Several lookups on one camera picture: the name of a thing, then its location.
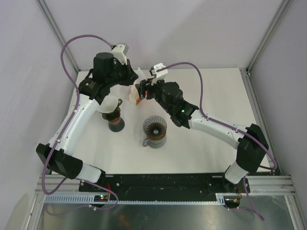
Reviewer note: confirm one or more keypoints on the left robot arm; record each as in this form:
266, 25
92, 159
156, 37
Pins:
109, 69

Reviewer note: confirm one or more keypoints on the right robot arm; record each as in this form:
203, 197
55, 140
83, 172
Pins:
249, 141

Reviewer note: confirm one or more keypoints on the grey slotted cable duct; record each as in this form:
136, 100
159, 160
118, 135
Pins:
98, 199

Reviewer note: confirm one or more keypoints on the white paper coffee filter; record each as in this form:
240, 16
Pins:
108, 105

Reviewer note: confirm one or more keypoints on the clear glass dripper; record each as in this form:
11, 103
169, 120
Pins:
154, 144

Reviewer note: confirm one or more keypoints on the orange coffee filter box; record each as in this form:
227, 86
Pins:
135, 95

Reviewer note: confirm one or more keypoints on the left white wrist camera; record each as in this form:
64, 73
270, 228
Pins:
119, 51

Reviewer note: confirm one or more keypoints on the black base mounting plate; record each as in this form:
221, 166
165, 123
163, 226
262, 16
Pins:
166, 186

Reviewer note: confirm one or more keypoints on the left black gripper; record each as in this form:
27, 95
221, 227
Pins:
131, 75

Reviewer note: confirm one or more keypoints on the clear glass funnel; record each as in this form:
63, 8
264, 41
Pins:
155, 127

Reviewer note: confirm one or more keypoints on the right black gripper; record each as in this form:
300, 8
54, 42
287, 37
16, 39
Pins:
144, 86

